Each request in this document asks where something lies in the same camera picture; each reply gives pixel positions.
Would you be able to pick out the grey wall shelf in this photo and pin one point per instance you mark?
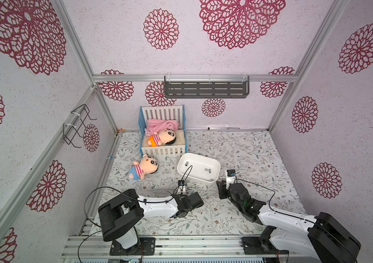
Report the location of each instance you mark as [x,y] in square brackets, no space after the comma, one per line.
[207,90]

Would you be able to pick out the plush doll on table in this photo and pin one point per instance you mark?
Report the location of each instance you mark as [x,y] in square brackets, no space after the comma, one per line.
[147,165]

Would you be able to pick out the black wire wall rack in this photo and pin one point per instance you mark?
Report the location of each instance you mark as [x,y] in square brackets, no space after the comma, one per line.
[72,129]

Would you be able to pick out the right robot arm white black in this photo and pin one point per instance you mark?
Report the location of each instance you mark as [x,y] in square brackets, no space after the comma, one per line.
[322,237]

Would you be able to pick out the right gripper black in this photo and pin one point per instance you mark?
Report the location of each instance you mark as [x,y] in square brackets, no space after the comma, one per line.
[222,189]

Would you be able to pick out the plush doll in crib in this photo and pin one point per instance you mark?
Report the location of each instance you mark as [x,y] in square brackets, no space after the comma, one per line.
[162,138]

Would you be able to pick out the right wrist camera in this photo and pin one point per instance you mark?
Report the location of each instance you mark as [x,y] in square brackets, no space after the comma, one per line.
[230,177]

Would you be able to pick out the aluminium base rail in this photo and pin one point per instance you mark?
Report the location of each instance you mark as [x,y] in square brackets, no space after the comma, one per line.
[85,249]

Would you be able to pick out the blue white toy crib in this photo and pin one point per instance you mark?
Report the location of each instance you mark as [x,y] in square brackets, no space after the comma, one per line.
[167,113]

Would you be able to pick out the white plastic storage box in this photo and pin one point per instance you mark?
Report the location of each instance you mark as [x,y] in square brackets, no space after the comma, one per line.
[195,171]

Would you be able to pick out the pink blanket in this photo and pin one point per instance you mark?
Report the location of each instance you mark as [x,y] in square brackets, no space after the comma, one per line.
[156,125]

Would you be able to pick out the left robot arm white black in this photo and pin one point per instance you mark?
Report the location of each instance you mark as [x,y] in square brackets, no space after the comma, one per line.
[119,216]

